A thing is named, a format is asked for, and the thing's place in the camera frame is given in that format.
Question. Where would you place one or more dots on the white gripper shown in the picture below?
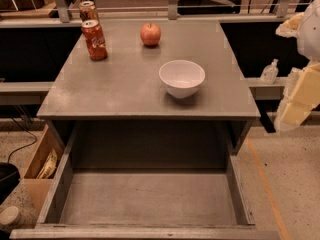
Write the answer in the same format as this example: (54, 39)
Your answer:
(310, 34)

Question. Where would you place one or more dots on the white ceramic bowl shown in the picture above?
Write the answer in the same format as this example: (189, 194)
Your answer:
(181, 78)

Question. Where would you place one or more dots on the red apple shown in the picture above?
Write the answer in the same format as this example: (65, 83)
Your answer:
(150, 34)

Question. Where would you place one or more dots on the clear sanitizer bottle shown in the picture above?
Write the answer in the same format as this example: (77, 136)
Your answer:
(270, 73)

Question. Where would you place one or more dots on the grey side bench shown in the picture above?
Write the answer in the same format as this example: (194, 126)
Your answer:
(266, 87)

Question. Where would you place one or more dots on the orange soda can front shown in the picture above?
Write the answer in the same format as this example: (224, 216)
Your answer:
(95, 40)

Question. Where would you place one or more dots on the orange soda can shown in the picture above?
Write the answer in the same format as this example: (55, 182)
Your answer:
(95, 40)
(88, 11)

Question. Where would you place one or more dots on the orange soda can rear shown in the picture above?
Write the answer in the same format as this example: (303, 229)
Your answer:
(88, 11)

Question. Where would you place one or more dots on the open grey drawer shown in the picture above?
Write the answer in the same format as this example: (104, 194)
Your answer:
(154, 180)

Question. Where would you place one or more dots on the grey metal railing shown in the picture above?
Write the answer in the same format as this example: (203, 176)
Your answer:
(68, 10)

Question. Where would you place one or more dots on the yellow snack bag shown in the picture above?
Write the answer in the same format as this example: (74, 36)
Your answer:
(49, 166)

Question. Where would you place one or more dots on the wooden crate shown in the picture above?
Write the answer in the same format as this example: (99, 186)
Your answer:
(36, 179)

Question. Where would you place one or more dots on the black round object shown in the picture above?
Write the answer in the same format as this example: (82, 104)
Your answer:
(9, 179)

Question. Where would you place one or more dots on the round white lid container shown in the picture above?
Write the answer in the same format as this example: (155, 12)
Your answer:
(10, 218)

